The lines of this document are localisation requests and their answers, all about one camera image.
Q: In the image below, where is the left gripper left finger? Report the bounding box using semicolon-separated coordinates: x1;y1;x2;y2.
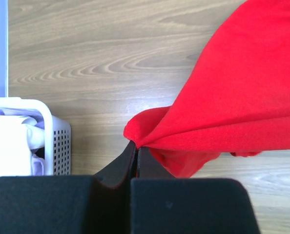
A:
94;141;136;188

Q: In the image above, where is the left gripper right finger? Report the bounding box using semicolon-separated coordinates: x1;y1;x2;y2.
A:
137;147;175;179

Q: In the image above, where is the red t shirt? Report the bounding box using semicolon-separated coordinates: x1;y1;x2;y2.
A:
124;0;290;177

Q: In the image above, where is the white laundry basket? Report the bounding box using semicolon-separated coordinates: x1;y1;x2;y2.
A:
0;97;71;176

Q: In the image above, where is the white t shirt in basket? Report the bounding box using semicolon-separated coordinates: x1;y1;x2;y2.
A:
0;109;45;177

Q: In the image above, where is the aluminium frame rail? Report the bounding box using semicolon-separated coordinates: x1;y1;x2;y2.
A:
3;0;9;98

